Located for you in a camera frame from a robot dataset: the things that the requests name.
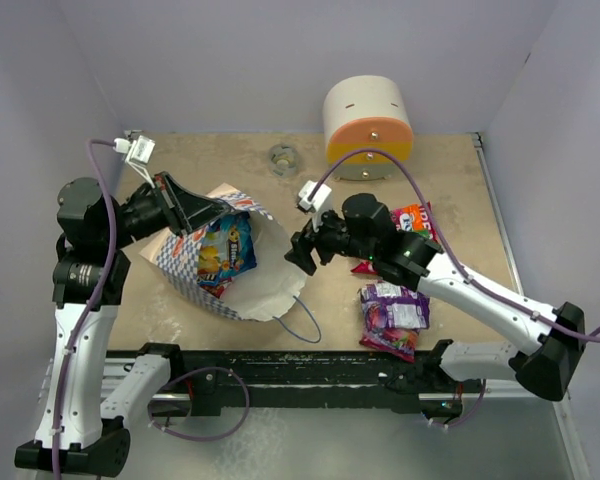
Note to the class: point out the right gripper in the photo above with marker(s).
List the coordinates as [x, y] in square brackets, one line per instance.
[304, 243]

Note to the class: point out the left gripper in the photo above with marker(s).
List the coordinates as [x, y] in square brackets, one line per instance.
[184, 211]

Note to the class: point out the checkered paper bag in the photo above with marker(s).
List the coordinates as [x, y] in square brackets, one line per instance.
[265, 293]

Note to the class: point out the purple snack packet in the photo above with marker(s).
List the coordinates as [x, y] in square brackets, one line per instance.
[393, 317]

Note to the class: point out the orange snack packet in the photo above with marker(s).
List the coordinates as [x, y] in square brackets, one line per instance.
[412, 218]

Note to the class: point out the pink REAL crisps bag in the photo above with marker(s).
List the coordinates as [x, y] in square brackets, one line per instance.
[365, 267]

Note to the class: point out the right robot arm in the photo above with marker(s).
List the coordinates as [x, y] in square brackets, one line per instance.
[542, 345]

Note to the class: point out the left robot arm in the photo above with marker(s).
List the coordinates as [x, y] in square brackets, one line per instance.
[81, 431]

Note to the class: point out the blue snack bag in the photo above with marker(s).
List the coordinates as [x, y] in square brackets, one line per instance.
[227, 249]

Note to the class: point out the red small candy packet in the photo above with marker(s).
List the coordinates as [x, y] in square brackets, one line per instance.
[218, 289]

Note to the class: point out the white mini drawer cabinet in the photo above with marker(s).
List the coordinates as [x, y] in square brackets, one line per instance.
[366, 112]

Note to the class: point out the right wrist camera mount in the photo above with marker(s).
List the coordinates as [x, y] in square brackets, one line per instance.
[315, 199]

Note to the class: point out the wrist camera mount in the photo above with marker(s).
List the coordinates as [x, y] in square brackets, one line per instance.
[136, 155]
[315, 199]

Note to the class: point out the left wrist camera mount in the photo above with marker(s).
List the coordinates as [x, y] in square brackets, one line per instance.
[136, 155]

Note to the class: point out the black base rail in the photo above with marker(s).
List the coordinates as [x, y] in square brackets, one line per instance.
[315, 380]

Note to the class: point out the aluminium frame rail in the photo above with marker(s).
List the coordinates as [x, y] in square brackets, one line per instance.
[84, 380]

